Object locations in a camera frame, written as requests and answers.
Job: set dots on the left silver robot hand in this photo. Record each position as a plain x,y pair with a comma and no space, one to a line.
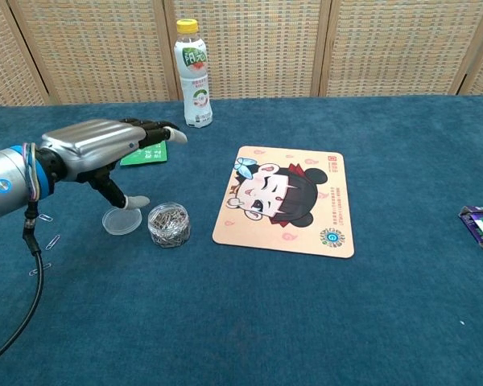
88,138

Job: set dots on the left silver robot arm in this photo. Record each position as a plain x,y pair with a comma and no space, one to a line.
4,181

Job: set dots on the green sachet packet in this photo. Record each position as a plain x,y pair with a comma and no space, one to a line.
149,156

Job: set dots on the clear round plastic lid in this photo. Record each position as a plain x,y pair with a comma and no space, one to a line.
120,225

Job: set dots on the yellow-capped drink bottle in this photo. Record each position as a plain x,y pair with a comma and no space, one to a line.
195,88

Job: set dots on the clear jar of paper clips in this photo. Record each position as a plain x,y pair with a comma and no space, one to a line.
169,227

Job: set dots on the cartoon girl mouse pad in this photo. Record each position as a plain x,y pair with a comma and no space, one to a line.
290,201

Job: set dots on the blue felt table cloth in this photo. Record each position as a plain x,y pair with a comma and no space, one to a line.
265,305

